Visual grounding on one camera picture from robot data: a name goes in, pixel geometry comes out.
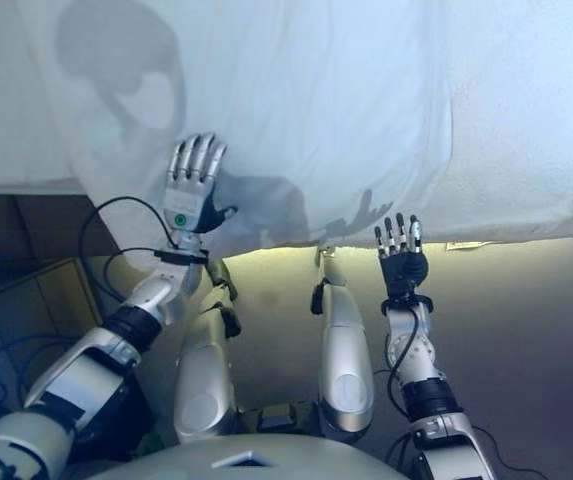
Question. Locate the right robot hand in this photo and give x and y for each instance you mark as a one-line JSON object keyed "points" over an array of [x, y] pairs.
{"points": [[403, 270]]}

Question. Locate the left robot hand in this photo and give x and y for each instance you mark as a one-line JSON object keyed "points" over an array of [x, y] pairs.
{"points": [[186, 195]]}

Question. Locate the white duvet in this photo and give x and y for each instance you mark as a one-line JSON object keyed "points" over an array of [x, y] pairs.
{"points": [[341, 125]]}

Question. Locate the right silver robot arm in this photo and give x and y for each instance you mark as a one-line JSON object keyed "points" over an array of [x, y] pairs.
{"points": [[416, 350]]}

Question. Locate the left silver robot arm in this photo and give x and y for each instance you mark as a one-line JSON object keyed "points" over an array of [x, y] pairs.
{"points": [[91, 370]]}

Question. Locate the white paper sheet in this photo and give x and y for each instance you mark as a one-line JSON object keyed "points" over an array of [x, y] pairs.
{"points": [[466, 245]]}

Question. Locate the right silver robot leg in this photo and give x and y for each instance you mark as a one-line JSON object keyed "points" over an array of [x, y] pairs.
{"points": [[343, 360]]}

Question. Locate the silver robot leg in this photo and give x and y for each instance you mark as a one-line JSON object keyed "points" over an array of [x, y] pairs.
{"points": [[343, 360], [203, 385]]}

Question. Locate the wooden nightstand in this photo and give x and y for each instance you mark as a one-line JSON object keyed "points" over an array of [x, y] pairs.
{"points": [[41, 290]]}

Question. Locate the left silver robot leg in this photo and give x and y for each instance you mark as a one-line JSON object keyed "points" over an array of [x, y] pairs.
{"points": [[203, 385]]}

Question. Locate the grey robot torso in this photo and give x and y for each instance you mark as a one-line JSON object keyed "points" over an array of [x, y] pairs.
{"points": [[241, 460]]}

